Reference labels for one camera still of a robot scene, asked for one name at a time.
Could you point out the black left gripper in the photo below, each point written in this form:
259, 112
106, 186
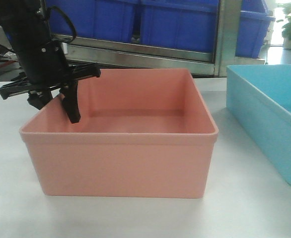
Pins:
45, 67

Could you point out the pink plastic box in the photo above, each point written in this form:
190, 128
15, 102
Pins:
142, 133

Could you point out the light blue plastic box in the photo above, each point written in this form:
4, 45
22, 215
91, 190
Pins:
259, 97

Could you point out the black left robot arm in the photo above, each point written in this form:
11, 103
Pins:
26, 27

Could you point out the stainless steel shelf rack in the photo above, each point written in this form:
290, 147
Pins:
128, 55

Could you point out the dark blue bin left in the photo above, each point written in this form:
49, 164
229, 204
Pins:
111, 20

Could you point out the dark blue bin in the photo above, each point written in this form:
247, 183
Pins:
253, 27
179, 24
111, 20

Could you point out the dark blue bin middle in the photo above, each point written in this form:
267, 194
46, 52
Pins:
179, 24

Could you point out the dark blue bin right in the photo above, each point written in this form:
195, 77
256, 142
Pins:
253, 27

